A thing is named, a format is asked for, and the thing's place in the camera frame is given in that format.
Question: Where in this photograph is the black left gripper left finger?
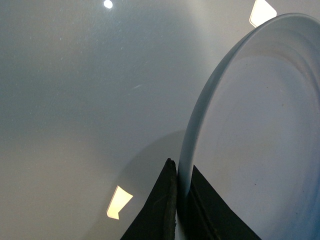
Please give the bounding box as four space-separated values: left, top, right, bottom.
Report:
121 158 177 240

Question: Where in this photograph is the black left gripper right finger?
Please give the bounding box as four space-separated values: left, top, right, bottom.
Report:
186 166 260 240

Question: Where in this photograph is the light blue plate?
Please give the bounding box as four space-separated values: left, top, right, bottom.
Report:
177 13 320 240

